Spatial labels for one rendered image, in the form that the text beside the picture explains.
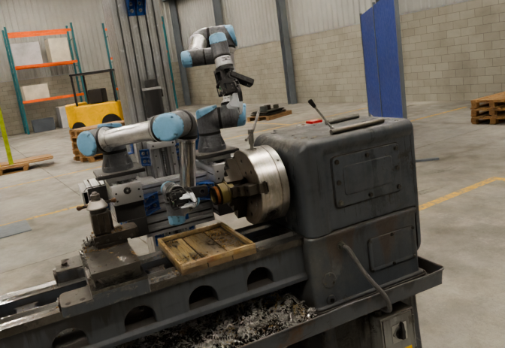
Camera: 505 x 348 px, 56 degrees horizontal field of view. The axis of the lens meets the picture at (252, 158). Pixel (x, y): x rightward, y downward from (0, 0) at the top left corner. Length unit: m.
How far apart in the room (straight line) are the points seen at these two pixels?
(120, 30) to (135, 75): 0.24
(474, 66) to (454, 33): 1.00
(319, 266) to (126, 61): 1.41
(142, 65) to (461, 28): 11.28
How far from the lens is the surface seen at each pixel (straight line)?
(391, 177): 2.11
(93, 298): 1.69
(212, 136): 2.48
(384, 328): 2.23
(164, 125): 2.02
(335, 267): 2.05
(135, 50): 2.58
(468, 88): 13.27
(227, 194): 1.91
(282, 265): 1.97
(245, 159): 1.92
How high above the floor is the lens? 1.56
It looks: 11 degrees down
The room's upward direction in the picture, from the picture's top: 8 degrees counter-clockwise
